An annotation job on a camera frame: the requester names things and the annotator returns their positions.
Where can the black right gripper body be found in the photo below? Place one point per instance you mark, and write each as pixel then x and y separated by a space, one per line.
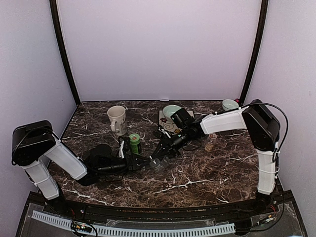
pixel 172 145

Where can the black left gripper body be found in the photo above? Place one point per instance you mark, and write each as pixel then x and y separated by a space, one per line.
pixel 128 158

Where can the green labelled supplement bottle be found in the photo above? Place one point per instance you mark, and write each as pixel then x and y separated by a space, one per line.
pixel 135 143

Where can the clear pill bottle green label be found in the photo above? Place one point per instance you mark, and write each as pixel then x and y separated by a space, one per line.
pixel 210 142

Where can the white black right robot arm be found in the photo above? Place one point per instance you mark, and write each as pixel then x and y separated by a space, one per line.
pixel 255 119

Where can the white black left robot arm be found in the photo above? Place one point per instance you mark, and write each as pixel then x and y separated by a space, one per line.
pixel 34 142

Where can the square floral ceramic plate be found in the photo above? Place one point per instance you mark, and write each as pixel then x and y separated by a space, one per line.
pixel 168 125

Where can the light green ceramic bowl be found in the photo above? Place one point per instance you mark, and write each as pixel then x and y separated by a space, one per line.
pixel 169 110

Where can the white floral ceramic mug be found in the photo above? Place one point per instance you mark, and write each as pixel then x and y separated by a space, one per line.
pixel 117 117

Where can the small white-green ceramic bowl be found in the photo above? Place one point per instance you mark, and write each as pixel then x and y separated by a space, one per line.
pixel 229 104

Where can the white slotted cable duct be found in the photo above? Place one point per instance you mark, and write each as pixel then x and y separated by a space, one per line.
pixel 132 229

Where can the black right frame post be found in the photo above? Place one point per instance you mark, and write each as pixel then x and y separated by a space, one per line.
pixel 255 51

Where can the black frame post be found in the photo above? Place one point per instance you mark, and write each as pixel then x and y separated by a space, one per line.
pixel 62 50
pixel 255 51

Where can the black left frame post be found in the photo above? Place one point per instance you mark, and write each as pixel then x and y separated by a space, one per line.
pixel 62 50

